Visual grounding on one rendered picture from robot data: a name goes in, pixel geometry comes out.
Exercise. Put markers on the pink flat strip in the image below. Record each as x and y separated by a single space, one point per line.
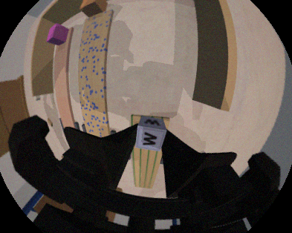
65 111

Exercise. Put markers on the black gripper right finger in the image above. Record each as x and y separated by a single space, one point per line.
182 163

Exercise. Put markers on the yellow striped strip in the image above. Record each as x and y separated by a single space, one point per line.
146 162

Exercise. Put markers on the blue letter cube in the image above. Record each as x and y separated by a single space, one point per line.
150 133

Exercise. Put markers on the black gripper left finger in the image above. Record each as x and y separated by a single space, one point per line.
112 151

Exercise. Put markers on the tan strip with blue speckles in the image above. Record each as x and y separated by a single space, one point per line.
95 116

